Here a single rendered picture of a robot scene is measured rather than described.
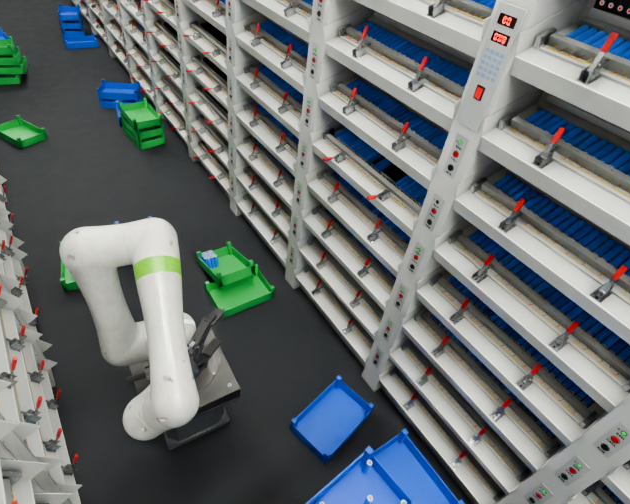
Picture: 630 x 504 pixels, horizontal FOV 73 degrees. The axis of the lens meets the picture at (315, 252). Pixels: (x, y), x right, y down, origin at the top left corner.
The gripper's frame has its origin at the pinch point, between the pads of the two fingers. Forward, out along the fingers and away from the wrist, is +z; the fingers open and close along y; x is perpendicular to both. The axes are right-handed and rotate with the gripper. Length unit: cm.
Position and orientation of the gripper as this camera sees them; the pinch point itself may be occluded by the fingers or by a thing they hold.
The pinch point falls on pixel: (217, 327)
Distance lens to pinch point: 140.0
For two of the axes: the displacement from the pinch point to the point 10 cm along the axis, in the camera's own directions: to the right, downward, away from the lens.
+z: 3.2, -4.9, 8.1
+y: 2.0, -8.1, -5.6
